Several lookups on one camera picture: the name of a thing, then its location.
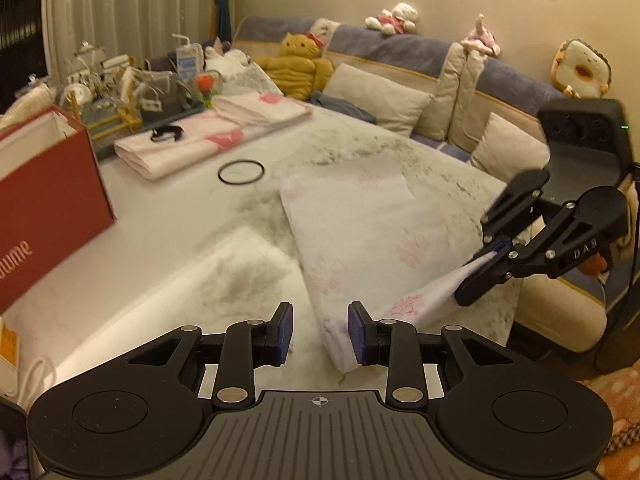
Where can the small folded bag red print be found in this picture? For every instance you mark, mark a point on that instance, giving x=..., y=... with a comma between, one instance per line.
x=260, y=107

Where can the red cardboard box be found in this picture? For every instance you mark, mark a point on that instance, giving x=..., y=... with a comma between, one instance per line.
x=50, y=220

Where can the black rubber band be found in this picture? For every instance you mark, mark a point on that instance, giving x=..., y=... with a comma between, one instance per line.
x=219, y=173

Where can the white plush toy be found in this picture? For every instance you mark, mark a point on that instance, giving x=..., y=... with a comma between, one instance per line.
x=255, y=80

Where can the green tray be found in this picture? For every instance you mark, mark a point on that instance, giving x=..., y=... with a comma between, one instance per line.
x=165, y=121

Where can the clear plastic bag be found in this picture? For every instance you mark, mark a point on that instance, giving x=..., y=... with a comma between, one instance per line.
x=25, y=107

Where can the person's orange dotted robe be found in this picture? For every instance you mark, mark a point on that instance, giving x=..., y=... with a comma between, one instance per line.
x=620, y=410

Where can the glass coffee server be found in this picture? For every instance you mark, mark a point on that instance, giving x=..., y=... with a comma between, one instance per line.
x=160, y=95

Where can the large white pink folded bag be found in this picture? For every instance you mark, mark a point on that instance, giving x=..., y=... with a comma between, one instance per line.
x=170, y=155

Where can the grey blue garment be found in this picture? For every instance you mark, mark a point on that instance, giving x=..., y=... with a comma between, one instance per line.
x=340, y=106

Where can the person's right hand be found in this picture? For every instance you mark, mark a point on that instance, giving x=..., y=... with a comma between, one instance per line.
x=595, y=262

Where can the white sheer curtain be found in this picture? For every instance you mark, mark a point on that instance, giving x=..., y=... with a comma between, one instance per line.
x=125, y=5

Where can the cream pillow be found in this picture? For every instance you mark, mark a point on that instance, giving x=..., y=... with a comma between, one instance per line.
x=505, y=145
x=380, y=100

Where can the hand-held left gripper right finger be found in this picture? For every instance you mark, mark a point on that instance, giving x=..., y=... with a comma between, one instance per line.
x=357, y=332

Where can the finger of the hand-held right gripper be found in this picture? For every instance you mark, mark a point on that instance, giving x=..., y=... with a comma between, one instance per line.
x=520, y=200
x=530, y=255

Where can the striped mug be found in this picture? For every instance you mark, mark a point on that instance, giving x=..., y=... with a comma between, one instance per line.
x=117, y=62

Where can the white teddy bear pink dress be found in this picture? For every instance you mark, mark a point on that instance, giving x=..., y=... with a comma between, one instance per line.
x=395, y=20

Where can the glass lidded jar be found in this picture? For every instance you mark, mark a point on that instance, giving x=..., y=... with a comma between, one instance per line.
x=32, y=87

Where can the grey blue sofa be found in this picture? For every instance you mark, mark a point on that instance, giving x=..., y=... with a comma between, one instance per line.
x=400, y=50

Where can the orange toy in clear box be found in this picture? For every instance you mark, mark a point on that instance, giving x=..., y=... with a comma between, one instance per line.
x=205, y=85

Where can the white orange power cube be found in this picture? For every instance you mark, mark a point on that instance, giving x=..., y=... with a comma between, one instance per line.
x=7, y=360

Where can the yellow plush cat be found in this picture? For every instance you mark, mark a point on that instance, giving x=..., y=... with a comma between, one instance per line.
x=295, y=70

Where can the white pink-printed shopping bag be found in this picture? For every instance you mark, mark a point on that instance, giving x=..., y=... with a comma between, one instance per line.
x=360, y=230

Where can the blue curtain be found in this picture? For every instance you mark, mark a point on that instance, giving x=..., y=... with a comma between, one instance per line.
x=225, y=0

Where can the toast plush pillow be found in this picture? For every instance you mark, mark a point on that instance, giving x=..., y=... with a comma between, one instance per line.
x=582, y=67

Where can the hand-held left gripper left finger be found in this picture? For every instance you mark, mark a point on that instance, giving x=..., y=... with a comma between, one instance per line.
x=285, y=332

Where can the white plush cat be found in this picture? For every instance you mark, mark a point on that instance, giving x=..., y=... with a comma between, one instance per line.
x=227, y=62

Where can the milk carton with straw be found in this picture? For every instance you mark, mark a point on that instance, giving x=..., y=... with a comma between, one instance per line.
x=190, y=62

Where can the glass teapot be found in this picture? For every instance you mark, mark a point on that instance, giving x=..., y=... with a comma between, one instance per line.
x=90, y=57

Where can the pink plush bunny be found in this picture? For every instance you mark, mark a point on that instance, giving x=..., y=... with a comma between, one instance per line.
x=482, y=40

